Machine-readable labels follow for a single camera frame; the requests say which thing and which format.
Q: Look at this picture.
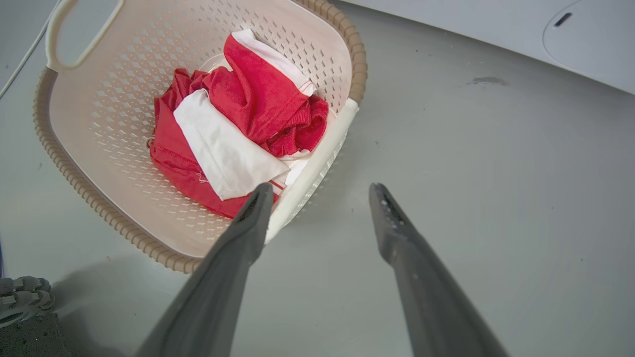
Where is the thin white cable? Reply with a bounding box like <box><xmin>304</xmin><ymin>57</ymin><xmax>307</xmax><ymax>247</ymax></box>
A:
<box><xmin>0</xmin><ymin>0</ymin><xmax>64</xmax><ymax>99</ymax></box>

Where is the white washing machine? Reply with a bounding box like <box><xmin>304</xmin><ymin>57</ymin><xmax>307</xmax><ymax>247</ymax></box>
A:
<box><xmin>337</xmin><ymin>0</ymin><xmax>635</xmax><ymax>96</ymax></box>

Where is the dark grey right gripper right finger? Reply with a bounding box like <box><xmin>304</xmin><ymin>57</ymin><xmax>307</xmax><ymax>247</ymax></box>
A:
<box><xmin>369</xmin><ymin>182</ymin><xmax>509</xmax><ymax>357</ymax></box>

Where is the beige perforated laundry basket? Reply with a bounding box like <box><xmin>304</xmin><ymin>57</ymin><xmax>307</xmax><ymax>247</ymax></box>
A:
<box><xmin>33</xmin><ymin>0</ymin><xmax>368</xmax><ymax>274</ymax></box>

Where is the grey robot wheeled base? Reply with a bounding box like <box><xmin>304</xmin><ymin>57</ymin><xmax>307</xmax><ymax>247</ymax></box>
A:
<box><xmin>0</xmin><ymin>276</ymin><xmax>75</xmax><ymax>357</ymax></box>

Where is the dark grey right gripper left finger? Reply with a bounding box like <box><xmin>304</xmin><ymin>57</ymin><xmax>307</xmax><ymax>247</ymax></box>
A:
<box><xmin>135</xmin><ymin>182</ymin><xmax>275</xmax><ymax>357</ymax></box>

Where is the red and white garment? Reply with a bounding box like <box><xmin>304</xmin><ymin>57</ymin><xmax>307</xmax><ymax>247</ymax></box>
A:
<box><xmin>149</xmin><ymin>29</ymin><xmax>329</xmax><ymax>219</ymax></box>

